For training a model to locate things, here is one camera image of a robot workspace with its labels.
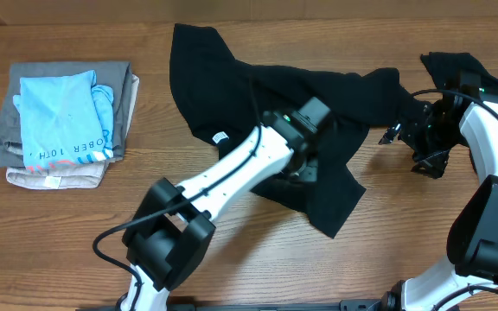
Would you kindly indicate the beige folded garment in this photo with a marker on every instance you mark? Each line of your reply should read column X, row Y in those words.
column 81, row 176

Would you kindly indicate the grey folded garment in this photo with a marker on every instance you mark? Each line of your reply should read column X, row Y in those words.
column 115, row 74

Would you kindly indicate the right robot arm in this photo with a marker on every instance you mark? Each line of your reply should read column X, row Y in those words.
column 467, row 114

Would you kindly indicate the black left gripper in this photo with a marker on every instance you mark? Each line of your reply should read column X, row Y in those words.
column 311, row 169

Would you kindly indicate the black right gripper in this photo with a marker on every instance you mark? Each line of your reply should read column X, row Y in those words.
column 436, row 161

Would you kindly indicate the black clothes pile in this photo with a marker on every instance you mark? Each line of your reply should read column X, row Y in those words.
column 460, row 74

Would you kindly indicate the light blue folded shirt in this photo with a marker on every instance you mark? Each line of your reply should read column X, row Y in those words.
column 65, row 121

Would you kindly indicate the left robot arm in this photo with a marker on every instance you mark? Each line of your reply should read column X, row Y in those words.
column 174, row 224

